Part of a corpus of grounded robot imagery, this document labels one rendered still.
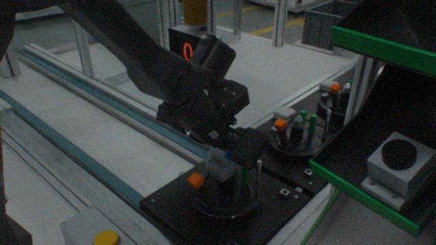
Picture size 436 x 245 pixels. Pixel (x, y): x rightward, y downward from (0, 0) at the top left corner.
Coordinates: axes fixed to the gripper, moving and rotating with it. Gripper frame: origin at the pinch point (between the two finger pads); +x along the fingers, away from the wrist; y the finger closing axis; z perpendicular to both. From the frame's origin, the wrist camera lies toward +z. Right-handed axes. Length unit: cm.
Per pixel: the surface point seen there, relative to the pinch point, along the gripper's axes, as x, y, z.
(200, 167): 12.1, 10.5, -5.6
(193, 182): -3.4, -0.7, -9.2
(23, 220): 2, 36, -37
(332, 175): -14.3, -23.3, -0.2
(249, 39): 85, 80, 69
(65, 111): 14, 66, -12
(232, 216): 5.6, -5.7, -10.5
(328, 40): 146, 73, 119
